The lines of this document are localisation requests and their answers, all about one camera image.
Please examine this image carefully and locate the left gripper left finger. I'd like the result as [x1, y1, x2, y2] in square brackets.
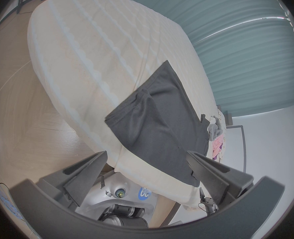
[37, 151, 108, 207]

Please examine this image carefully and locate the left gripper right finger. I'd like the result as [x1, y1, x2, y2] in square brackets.
[187, 150, 254, 211]

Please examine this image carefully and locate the black T-shirt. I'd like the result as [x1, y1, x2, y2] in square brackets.
[105, 60, 211, 187]

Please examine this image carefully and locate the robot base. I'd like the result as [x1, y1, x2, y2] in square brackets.
[73, 169, 160, 230]

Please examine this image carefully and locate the purple garment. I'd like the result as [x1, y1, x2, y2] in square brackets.
[213, 143, 223, 160]

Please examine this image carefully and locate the pink garment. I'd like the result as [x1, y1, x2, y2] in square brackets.
[212, 136, 224, 159]

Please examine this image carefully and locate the white printed pillow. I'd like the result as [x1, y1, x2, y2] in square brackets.
[217, 109, 228, 159]

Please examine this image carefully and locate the grey garment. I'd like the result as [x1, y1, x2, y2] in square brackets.
[208, 120, 223, 142]

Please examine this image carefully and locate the blue-green curtain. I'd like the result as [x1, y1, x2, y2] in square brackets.
[192, 16, 294, 116]
[130, 0, 294, 44]

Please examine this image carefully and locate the bed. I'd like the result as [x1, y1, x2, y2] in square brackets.
[27, 0, 247, 210]

